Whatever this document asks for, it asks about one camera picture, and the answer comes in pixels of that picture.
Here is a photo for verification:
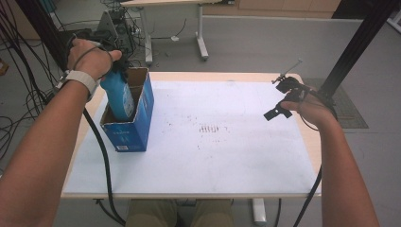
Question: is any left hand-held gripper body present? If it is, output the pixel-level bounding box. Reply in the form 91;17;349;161
69;10;123;52

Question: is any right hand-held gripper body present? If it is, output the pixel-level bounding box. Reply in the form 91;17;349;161
271;59;311;103

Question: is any blue bottle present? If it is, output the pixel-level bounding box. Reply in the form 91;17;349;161
99;69;136;122

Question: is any blue cardboard box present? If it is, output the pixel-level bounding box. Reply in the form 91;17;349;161
99;66;155;153

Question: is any person's right hand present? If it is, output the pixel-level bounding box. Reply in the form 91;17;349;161
279;91;340;131

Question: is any person's left hand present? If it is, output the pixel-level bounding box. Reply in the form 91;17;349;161
66;38;123;81

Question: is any computer tower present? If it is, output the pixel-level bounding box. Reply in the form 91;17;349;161
108;9;136;55

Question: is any grey floor mat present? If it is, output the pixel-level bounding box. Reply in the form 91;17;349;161
304;77;369;130

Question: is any white table mat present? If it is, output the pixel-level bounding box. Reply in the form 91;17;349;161
63;79;322;195

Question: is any white desk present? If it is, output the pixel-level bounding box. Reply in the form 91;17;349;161
120;0;235;64

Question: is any white table leg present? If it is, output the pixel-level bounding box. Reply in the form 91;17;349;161
251;198;268;226

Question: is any brown box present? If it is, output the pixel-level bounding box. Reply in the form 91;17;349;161
0;57;10;77

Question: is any person's right leg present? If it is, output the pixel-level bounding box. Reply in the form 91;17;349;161
193;199;235;227

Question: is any person's leg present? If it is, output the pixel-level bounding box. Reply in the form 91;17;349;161
193;199;235;227
125;199;179;227

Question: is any white furniture edge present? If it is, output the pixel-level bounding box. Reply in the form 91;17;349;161
387;12;401;34

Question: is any person's left leg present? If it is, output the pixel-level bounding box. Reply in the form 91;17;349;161
125;199;179;227

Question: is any thin grey wrist cord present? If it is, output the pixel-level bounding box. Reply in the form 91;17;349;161
72;45;114;72

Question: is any white strap wristwatch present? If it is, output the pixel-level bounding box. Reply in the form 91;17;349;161
55;69;100;102

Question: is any black stand post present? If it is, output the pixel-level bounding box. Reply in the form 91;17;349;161
320;0;401;97
14;0;74;74

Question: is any tangle of black cables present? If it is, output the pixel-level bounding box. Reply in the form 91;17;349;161
0;0;108;162

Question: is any black floor cable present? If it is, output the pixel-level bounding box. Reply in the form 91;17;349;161
93;198;124;226
274;198;283;227

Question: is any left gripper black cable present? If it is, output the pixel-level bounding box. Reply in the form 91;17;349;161
82;107;127;226

